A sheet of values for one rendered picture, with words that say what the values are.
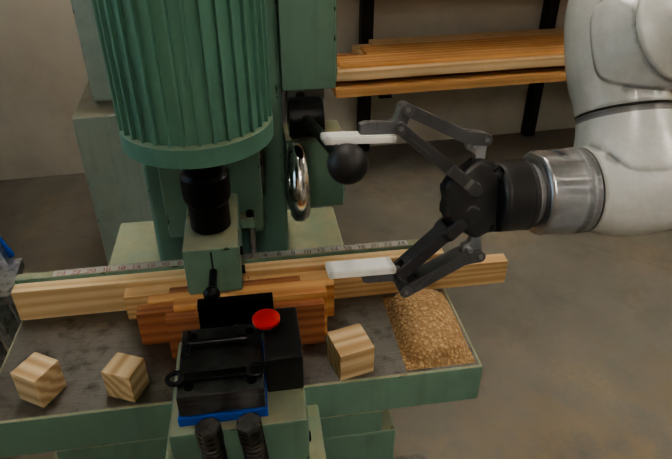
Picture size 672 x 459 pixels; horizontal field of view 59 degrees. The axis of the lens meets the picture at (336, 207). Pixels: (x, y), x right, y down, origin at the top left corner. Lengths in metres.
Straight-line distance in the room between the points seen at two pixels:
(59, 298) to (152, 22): 0.44
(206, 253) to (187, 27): 0.29
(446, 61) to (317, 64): 1.97
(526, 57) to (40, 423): 2.60
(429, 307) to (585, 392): 1.33
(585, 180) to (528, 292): 1.78
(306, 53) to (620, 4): 0.41
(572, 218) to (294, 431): 0.35
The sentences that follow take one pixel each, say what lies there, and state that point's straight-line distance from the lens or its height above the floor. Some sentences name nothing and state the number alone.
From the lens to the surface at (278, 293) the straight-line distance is 0.76.
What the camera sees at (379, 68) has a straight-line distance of 2.70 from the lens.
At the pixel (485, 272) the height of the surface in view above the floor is 0.92.
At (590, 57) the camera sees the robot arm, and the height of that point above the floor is 1.27.
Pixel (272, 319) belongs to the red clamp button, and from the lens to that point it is 0.65.
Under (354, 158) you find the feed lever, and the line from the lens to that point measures 0.48.
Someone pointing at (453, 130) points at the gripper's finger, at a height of 1.22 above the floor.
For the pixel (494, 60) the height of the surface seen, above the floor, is 0.61.
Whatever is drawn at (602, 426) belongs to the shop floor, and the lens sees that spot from 2.01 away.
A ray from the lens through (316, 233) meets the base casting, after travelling 1.18.
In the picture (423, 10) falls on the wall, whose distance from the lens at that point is 3.20.
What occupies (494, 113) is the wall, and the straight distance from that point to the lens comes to 3.57.
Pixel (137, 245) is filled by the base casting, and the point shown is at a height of 0.80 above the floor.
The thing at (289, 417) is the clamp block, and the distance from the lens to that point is 0.64.
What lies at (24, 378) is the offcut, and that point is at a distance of 0.78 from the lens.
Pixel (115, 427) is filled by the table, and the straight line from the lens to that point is 0.79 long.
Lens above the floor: 1.46
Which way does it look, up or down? 32 degrees down
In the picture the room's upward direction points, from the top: straight up
